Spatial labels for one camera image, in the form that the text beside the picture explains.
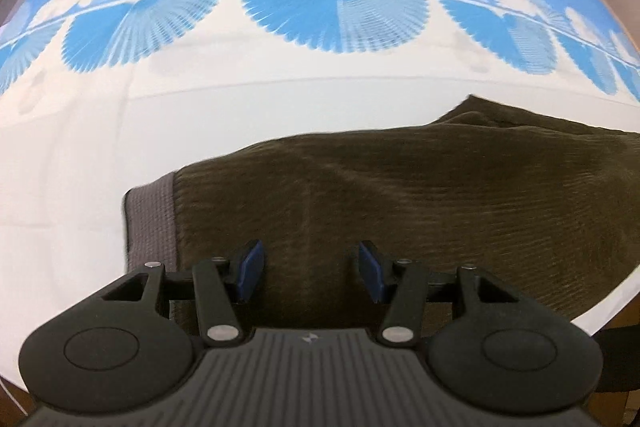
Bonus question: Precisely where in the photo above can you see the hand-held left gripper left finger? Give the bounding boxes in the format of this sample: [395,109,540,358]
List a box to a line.
[102,240,265,348]

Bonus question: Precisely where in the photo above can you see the blue white printed bed sheet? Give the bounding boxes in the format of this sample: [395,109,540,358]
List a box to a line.
[0,0,640,400]

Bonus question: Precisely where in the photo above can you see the brown corduroy pants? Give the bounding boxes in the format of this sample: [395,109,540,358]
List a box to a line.
[123,94,640,339]

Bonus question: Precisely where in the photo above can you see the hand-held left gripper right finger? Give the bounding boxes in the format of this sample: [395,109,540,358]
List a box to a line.
[358,241,527,348]

